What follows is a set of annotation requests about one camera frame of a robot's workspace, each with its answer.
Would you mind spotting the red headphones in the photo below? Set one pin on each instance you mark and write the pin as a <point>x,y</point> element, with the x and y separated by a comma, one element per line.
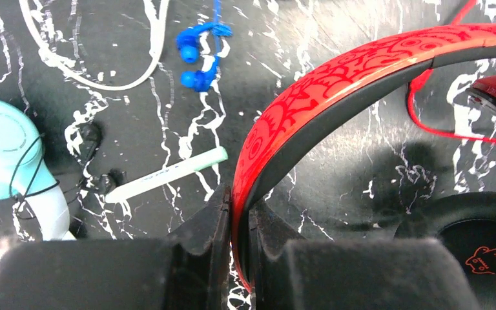
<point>328,97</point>

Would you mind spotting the teal white cat-ear headphones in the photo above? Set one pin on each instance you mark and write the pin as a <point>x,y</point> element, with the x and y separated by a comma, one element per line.
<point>28,190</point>

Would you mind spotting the white green marker pen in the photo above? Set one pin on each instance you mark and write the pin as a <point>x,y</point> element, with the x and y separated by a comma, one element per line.
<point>167,175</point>

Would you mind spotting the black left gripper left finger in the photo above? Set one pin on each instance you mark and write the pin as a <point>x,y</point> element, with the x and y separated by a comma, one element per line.
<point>186,269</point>

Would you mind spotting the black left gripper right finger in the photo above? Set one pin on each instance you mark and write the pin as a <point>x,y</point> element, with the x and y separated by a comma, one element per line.
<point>289,271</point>

